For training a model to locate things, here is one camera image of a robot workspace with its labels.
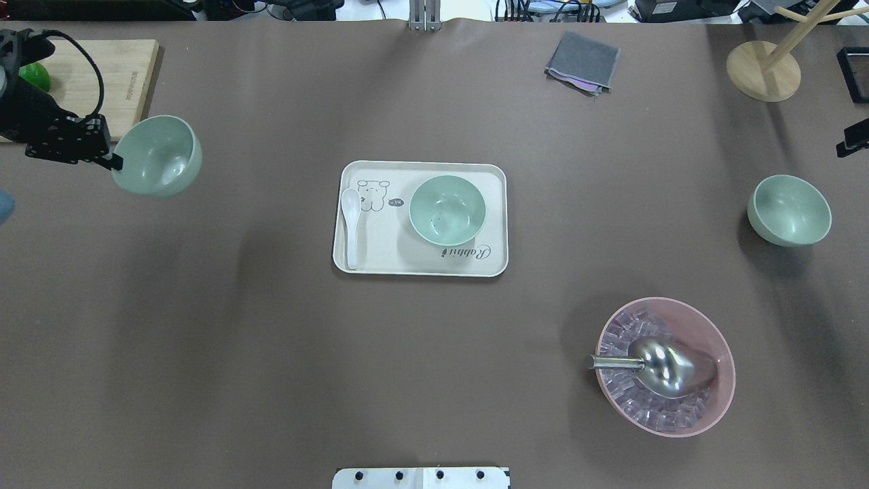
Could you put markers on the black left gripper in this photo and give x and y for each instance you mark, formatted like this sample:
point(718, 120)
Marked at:
point(28, 109)

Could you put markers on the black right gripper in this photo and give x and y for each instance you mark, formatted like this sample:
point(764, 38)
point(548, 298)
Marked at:
point(855, 142)

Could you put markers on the green bowl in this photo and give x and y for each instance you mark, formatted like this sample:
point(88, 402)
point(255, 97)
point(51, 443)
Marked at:
point(161, 156)
point(788, 211)
point(447, 210)

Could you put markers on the wooden cutting board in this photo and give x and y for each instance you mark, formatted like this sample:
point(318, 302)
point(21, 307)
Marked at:
point(126, 67)

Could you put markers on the wooden mug tree stand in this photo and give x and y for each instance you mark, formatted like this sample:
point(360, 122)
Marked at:
point(767, 71)

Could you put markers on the green lime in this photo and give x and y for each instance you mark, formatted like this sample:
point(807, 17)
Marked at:
point(37, 75)

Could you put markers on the white spoon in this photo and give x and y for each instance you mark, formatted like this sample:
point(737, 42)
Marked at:
point(350, 204)

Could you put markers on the pink bowl with ice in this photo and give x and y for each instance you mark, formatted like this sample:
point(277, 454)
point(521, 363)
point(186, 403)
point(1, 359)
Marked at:
point(685, 325)

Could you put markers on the beige rabbit tray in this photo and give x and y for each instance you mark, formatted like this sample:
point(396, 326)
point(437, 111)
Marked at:
point(387, 242)

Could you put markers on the grey folded cloth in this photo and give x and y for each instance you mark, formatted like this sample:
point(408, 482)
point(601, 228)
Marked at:
point(583, 62)

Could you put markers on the metal ice scoop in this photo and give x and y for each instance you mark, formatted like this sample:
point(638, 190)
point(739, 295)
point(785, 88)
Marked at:
point(664, 367)

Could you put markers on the green bowl on tray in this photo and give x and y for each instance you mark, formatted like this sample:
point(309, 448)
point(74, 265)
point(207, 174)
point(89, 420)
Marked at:
point(447, 210)

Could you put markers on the aluminium frame post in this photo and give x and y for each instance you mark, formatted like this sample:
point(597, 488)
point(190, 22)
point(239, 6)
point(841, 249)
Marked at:
point(425, 15)

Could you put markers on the white pedestal column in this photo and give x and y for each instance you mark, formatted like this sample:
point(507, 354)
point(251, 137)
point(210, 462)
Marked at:
point(473, 476)

